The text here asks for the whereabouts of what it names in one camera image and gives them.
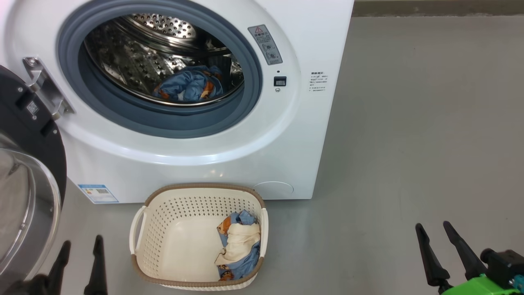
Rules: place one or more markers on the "metal door hinge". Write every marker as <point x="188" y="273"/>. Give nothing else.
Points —
<point x="45" y="86"/>

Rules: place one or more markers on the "round white filter cover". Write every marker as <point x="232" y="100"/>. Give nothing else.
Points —
<point x="273" y="189"/>

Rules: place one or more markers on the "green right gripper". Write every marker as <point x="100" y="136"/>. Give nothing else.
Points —
<point x="479" y="287"/>

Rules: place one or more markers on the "cream plastic laundry basket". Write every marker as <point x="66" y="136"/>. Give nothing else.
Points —
<point x="180" y="233"/>

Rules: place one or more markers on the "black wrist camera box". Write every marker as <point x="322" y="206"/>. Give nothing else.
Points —
<point x="505" y="264"/>

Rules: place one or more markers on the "perforated steel washer drum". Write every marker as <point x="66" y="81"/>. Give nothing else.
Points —
<point x="135" y="61"/>

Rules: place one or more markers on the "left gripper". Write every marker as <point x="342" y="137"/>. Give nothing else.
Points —
<point x="24" y="289"/>

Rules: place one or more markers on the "small QR code sticker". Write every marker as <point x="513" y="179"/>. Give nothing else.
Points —
<point x="32" y="107"/>

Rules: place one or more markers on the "grey warning sticker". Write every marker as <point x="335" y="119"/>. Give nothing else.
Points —
<point x="266" y="45"/>

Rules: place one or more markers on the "dark round glass washer door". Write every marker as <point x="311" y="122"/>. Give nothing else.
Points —
<point x="45" y="155"/>

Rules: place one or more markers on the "white front-load washing machine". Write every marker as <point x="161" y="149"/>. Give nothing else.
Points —
<point x="286" y="143"/>

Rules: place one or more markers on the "blue garment with orange print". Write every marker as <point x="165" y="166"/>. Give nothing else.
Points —
<point x="188" y="84"/>

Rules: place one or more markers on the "cream cloth garment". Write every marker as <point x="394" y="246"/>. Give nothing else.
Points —
<point x="241" y="241"/>

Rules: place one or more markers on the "blue and cream garment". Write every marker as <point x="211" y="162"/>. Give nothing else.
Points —
<point x="247" y="264"/>

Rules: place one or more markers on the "grey rubber door seal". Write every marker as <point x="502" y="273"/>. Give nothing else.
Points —
<point x="123" y="116"/>

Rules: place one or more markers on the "black door latch socket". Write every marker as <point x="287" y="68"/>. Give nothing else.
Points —
<point x="280" y="81"/>

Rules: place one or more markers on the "blue energy label sticker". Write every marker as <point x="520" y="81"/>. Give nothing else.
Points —
<point x="98" y="193"/>

